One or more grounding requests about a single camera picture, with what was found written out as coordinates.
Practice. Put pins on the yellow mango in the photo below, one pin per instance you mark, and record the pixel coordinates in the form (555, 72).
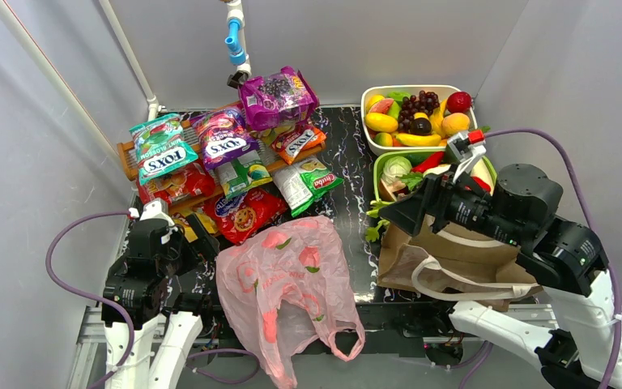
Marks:
(380, 122)

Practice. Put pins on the green Chuba snack bag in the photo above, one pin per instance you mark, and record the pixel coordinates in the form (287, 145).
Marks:
(304, 183)

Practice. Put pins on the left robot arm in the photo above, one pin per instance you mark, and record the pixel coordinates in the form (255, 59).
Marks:
(147, 346)

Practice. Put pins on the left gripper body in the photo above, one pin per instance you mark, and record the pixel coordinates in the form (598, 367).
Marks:
(193, 236)

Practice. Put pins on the green Fox's mint candy bag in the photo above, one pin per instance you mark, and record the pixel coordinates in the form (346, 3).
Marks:
(160, 147)

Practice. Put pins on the green cabbage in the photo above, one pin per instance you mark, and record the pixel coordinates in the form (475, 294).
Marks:
(394, 168)

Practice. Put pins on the red cookie snack bag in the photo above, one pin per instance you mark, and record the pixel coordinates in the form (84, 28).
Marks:
(240, 217)

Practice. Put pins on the pink plastic grocery bag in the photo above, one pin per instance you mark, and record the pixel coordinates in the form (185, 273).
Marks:
(287, 287)

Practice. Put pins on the purple grape candy bag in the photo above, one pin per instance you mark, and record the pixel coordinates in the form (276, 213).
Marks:
(281, 99)

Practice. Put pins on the white wall conduit pipe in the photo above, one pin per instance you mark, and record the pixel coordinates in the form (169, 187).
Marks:
(29, 44)

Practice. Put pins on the green lemon snack bag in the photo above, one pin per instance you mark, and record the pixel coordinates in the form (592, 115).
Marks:
(242, 174)

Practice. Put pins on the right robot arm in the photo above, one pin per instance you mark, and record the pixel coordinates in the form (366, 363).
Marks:
(566, 258)

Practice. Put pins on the red bell pepper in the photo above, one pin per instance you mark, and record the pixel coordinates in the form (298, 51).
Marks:
(483, 184)

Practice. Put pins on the white pipe with blue valve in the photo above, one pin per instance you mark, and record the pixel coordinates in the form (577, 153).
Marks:
(236, 44)

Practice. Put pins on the green vegetable tray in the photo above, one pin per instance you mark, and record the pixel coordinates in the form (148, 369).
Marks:
(416, 156)

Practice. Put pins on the red chili pepper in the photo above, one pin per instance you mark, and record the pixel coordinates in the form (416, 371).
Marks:
(431, 162)

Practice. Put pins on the red apple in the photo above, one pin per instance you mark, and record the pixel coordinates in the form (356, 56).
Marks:
(459, 102)

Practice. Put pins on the brown burlap tote bag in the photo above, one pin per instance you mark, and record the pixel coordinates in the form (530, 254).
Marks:
(455, 264)

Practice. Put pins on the orange Fox's fruits candy bag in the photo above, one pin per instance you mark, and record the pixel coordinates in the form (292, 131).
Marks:
(291, 144)

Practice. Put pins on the aluminium frame rail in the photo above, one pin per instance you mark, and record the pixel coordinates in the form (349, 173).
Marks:
(407, 328)

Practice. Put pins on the orange peach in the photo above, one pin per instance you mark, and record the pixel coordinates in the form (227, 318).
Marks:
(455, 123)

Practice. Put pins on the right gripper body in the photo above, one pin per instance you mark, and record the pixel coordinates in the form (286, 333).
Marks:
(435, 198)

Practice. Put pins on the wooden rack with glass shelves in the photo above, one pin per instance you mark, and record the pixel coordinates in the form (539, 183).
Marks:
(271, 158)

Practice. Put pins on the yellow banana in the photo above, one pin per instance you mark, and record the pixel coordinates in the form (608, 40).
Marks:
(411, 140)

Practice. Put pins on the purple Fox's berries candy bag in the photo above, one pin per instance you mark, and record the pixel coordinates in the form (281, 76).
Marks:
(222, 136)

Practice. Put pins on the dark grape bunch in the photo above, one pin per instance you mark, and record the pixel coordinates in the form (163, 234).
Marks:
(415, 113)

